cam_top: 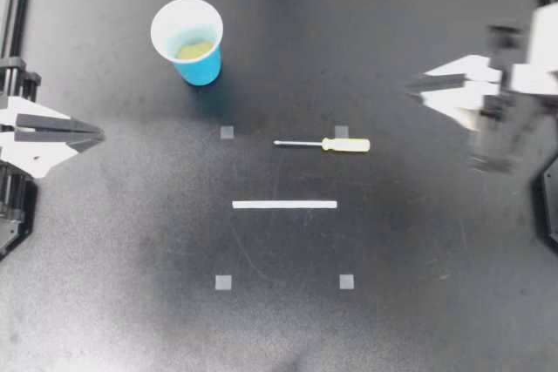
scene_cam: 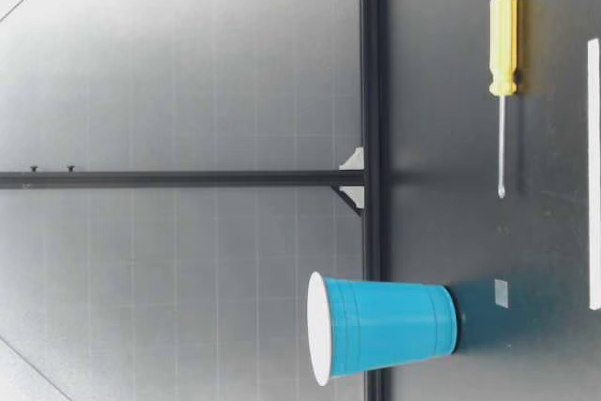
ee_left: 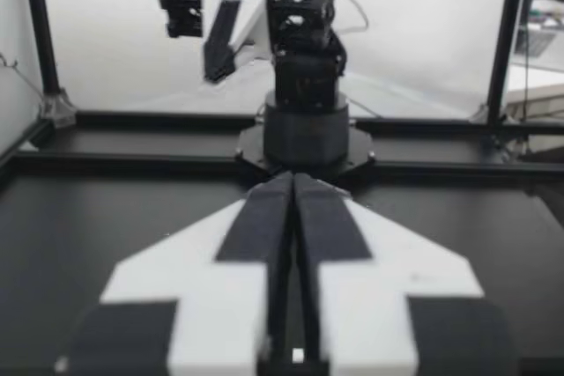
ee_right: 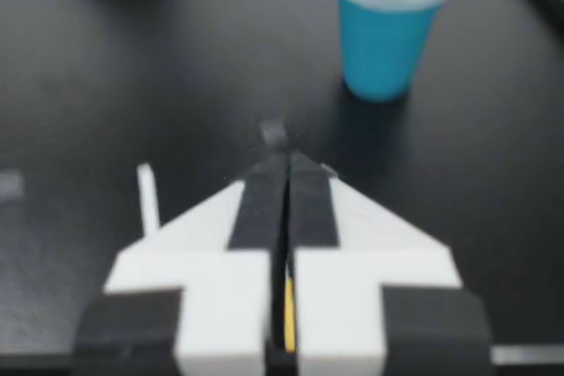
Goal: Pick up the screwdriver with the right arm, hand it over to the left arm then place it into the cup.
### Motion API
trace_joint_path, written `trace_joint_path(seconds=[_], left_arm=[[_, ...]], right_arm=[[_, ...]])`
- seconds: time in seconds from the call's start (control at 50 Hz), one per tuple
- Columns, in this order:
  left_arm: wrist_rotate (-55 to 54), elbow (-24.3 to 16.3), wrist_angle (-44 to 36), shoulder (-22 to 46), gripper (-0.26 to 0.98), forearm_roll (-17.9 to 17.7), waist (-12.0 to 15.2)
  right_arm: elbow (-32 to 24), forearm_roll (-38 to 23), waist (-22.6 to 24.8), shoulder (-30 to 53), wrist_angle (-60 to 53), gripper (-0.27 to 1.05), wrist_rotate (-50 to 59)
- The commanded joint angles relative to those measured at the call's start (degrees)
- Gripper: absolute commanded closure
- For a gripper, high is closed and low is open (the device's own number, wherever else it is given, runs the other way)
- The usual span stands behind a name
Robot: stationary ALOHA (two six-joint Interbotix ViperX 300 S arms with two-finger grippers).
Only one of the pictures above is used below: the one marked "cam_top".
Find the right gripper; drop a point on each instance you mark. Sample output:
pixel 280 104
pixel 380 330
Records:
pixel 501 137

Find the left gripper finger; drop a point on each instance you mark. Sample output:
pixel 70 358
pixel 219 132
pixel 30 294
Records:
pixel 48 150
pixel 52 121

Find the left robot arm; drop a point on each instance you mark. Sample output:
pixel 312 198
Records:
pixel 17 200

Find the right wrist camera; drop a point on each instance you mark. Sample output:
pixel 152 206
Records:
pixel 545 41

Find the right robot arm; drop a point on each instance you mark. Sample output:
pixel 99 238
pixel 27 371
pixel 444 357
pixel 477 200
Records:
pixel 547 208

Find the blue cup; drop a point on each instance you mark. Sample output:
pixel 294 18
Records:
pixel 196 65

